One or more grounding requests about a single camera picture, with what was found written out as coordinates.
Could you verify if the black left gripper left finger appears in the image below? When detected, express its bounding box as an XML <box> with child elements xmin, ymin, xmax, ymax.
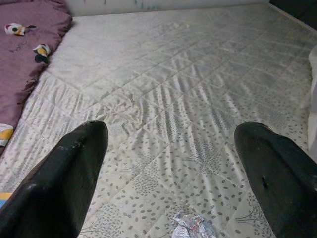
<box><xmin>0</xmin><ymin>120</ymin><xmax>109</xmax><ymax>238</ymax></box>

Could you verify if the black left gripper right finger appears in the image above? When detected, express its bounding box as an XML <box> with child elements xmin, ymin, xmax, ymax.
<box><xmin>234</xmin><ymin>122</ymin><xmax>317</xmax><ymax>238</ymax></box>

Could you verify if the blue yellow children's book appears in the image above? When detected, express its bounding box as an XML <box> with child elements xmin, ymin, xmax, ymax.
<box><xmin>0</xmin><ymin>192</ymin><xmax>13</xmax><ymax>210</ymax></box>

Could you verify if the white pillow with tree print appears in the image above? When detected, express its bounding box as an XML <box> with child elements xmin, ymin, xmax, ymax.
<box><xmin>307</xmin><ymin>44</ymin><xmax>317</xmax><ymax>152</ymax></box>

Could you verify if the silver wrapper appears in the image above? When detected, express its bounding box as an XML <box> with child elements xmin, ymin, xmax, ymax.
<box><xmin>172</xmin><ymin>212</ymin><xmax>218</xmax><ymax>238</ymax></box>

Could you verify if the purple cartoon print blanket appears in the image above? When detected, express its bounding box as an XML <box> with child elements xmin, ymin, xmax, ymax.
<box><xmin>0</xmin><ymin>0</ymin><xmax>73</xmax><ymax>157</ymax></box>

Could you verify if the white quilted mattress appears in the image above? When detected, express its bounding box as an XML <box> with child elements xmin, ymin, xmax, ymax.
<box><xmin>0</xmin><ymin>3</ymin><xmax>317</xmax><ymax>238</ymax></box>

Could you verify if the black tufted headboard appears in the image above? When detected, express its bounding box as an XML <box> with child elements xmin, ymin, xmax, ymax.
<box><xmin>269</xmin><ymin>0</ymin><xmax>317</xmax><ymax>24</ymax></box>

